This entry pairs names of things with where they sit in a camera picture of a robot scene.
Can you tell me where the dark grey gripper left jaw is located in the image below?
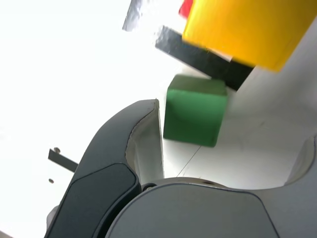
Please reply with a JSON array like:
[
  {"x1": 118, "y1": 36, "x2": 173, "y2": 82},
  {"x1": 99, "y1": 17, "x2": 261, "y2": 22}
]
[{"x1": 44, "y1": 98, "x2": 165, "y2": 238}]

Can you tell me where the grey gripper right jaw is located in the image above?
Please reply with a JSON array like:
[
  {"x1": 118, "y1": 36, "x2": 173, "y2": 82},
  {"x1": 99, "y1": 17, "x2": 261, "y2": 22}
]
[{"x1": 106, "y1": 135, "x2": 317, "y2": 238}]

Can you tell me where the green cube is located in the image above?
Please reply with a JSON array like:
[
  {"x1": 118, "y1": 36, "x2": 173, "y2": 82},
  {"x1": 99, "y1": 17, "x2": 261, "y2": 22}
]
[{"x1": 162, "y1": 74, "x2": 228, "y2": 149}]

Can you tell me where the yellow cube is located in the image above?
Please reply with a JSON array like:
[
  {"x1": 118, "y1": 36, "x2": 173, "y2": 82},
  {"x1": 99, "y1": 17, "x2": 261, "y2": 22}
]
[{"x1": 182, "y1": 0, "x2": 317, "y2": 73}]

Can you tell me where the red cube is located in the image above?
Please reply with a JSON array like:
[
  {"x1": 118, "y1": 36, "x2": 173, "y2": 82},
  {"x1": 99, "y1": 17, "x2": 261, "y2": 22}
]
[{"x1": 178, "y1": 0, "x2": 194, "y2": 19}]

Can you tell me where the black tape square outline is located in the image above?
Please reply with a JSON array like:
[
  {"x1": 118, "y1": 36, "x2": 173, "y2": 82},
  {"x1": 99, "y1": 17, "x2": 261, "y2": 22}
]
[{"x1": 122, "y1": 0, "x2": 254, "y2": 92}]

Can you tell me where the black tape strip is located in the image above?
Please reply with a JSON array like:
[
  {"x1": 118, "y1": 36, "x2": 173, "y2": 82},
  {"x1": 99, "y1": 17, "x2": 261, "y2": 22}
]
[{"x1": 48, "y1": 148, "x2": 80, "y2": 173}]

